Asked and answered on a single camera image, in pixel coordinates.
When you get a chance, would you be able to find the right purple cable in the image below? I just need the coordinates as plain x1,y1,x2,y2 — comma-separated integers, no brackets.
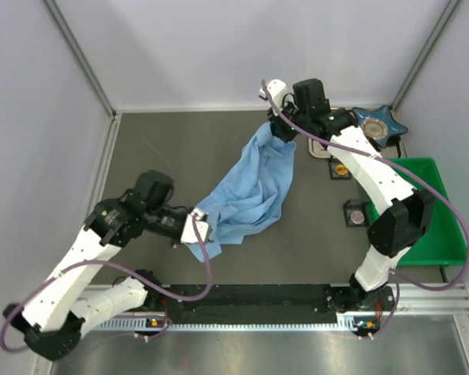
260,79,469,341

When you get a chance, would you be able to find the purple cable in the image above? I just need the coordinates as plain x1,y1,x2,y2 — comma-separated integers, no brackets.
0,216,216,352
260,79,469,341

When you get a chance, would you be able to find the blue star-shaped dish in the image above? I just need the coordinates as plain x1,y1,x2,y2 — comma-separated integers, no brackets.
352,105,408,149

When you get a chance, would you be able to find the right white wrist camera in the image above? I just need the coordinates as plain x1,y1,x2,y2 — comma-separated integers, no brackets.
266,79,288,106

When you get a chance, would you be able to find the green plastic bin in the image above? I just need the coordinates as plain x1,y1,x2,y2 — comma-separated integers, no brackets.
367,158,467,266

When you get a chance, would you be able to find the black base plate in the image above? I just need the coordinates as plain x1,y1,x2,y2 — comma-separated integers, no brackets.
131,284,394,325

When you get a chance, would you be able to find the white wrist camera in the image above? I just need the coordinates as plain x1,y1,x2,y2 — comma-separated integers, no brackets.
266,79,288,106
180,207,211,245

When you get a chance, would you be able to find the black box gold brooch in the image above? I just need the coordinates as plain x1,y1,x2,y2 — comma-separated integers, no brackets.
328,157,352,180

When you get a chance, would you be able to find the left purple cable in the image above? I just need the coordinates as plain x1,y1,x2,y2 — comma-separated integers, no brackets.
0,216,216,352

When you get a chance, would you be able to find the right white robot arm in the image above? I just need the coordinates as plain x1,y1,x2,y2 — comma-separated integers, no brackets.
260,79,435,313

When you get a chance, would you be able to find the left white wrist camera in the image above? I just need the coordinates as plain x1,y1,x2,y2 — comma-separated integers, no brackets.
180,207,211,245

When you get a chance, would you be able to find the light blue shirt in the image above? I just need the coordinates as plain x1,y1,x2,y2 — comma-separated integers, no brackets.
197,122,296,259

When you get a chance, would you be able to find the metal tray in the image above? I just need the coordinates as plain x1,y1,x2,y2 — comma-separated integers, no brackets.
308,139,331,159

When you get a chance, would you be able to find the aluminium front rail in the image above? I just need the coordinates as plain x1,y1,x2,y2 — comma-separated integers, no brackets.
82,284,469,337

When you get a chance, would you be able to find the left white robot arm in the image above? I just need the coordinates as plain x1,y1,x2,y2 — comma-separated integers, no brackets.
0,170,213,362

